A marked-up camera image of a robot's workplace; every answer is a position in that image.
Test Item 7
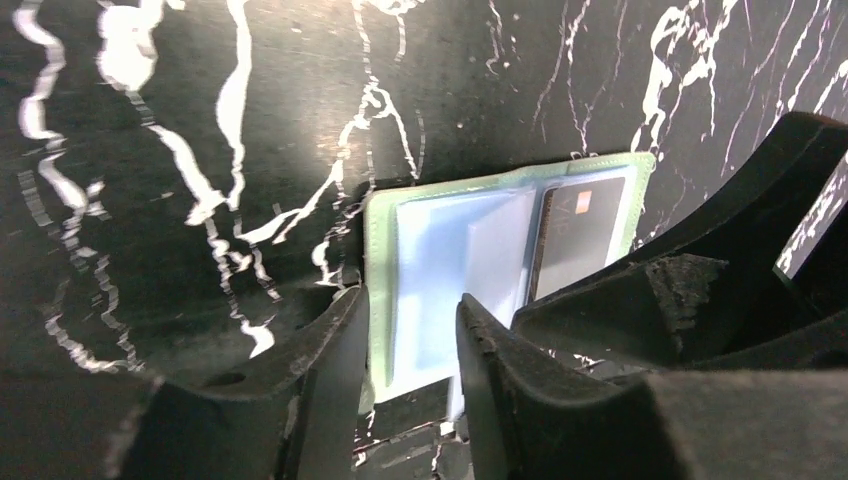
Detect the black VIP chip card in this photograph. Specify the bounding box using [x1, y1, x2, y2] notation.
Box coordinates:
[528, 176, 626, 301]

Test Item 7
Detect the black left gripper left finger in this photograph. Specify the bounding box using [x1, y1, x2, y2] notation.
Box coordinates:
[1, 286, 369, 479]

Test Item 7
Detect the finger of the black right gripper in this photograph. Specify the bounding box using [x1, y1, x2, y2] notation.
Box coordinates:
[596, 111, 848, 356]
[512, 254, 847, 371]

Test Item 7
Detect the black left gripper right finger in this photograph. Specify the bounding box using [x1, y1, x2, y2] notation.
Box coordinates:
[456, 295, 847, 479]

